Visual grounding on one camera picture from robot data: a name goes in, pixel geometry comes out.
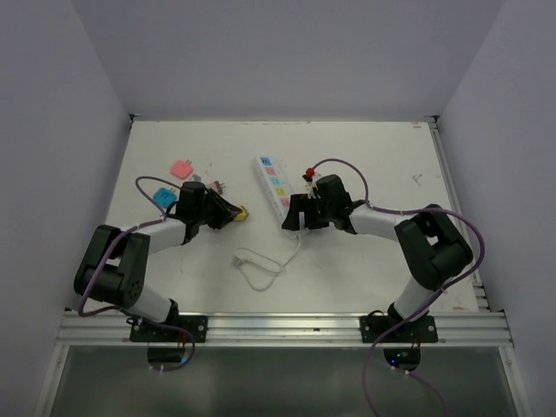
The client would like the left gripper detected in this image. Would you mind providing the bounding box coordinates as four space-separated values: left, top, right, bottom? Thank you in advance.
195 188 241 228

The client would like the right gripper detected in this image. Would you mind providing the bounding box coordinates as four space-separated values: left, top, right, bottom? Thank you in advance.
284 194 334 231

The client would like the brown plug adapter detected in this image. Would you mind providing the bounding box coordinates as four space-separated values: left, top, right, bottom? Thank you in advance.
206 181 226 195

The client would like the yellow plug adapter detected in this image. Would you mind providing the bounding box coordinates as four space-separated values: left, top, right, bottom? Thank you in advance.
234 206 249 222

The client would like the white power strip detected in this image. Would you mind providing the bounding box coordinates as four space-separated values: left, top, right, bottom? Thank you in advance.
254 155 292 224

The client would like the blue plug adapter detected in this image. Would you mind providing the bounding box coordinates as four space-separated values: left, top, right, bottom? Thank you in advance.
152 188 177 209

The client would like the pink plug adapter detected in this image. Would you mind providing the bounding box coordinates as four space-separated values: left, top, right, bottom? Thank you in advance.
169 160 195 180

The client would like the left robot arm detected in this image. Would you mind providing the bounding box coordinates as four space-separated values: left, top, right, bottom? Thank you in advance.
74 182 244 341

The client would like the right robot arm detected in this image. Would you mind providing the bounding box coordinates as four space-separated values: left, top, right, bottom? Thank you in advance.
281 175 473 341

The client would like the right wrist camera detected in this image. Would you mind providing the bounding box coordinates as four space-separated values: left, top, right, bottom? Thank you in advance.
302 167 320 198

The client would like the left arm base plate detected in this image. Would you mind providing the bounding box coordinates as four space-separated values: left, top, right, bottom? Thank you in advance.
126 314 209 343

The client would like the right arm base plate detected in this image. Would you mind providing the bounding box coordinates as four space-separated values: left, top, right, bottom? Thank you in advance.
359 310 439 344

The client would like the aluminium right side rail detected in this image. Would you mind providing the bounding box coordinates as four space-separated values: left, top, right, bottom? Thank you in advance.
427 116 491 313

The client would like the aluminium rail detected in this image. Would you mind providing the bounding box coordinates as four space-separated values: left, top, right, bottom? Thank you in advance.
56 312 513 348
427 116 491 313

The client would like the aluminium front rail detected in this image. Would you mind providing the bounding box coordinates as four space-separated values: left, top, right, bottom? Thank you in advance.
56 312 513 348

